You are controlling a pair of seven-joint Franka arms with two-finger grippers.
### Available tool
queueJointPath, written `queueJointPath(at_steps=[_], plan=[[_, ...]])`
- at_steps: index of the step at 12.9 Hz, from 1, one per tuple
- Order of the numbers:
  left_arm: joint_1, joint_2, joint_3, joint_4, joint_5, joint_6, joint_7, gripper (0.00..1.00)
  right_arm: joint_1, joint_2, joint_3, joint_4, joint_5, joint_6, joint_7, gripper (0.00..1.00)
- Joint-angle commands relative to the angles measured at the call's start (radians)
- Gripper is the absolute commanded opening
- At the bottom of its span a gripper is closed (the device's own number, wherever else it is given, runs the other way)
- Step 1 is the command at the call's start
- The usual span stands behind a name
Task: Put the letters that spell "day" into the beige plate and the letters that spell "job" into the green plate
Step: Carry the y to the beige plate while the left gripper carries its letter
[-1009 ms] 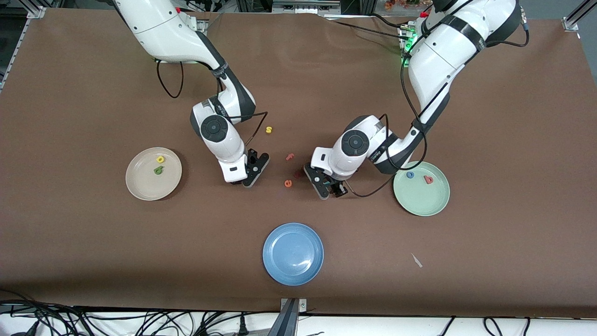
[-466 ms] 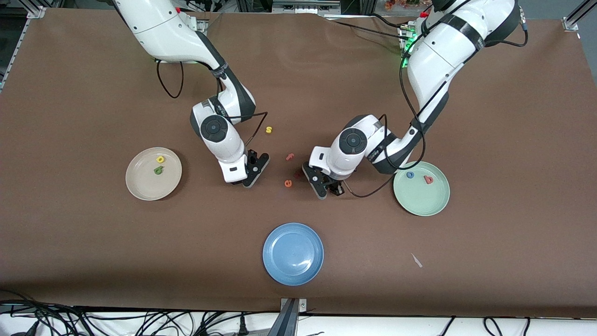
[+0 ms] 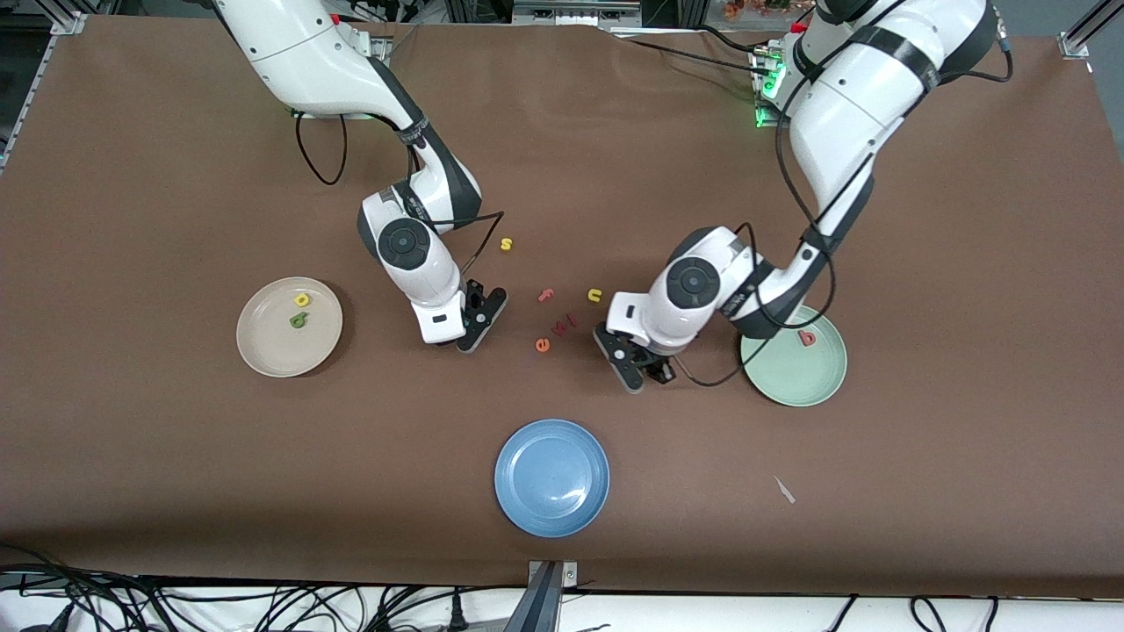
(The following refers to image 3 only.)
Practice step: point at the small metal corner bracket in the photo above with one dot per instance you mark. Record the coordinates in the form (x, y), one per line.
(68, 24)

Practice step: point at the brown table cover sheet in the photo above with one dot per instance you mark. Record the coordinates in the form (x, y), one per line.
(562, 132)

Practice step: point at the green foam letter b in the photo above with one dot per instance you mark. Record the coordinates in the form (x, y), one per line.
(299, 319)

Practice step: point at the aluminium frame rail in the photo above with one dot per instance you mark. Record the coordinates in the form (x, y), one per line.
(571, 13)

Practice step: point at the blue round plate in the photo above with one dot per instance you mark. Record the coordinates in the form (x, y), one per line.
(552, 477)

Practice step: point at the grey camera mount pole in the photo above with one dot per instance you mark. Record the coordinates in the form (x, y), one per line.
(537, 610)

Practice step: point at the aluminium corner profile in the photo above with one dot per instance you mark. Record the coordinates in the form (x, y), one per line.
(1076, 42)

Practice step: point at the pale green round plate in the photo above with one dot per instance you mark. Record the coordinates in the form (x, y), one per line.
(799, 373)

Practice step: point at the orange decoration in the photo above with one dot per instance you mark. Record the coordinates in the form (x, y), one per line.
(755, 7)

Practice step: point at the white paper scrap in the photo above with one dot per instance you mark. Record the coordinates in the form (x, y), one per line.
(784, 490)

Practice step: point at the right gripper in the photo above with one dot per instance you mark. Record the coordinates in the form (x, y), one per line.
(444, 343)

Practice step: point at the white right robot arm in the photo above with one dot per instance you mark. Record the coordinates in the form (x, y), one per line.
(307, 61)

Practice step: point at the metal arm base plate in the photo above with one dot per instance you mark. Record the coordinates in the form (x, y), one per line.
(766, 121)

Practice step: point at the metal pole bracket plate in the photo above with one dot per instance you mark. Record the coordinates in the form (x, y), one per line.
(571, 575)

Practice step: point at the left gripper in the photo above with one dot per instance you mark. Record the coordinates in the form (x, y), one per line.
(660, 368)

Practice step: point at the red foam letter w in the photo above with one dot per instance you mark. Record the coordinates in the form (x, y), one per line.
(558, 329)

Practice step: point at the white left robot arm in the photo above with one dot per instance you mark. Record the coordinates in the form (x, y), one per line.
(852, 132)

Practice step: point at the beige round plate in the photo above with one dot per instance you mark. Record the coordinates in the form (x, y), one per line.
(272, 347)

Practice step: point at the aluminium table side rail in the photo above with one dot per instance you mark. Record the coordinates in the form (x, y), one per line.
(25, 96)

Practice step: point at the pink foam letter a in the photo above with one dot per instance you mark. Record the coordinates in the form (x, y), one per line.
(806, 338)

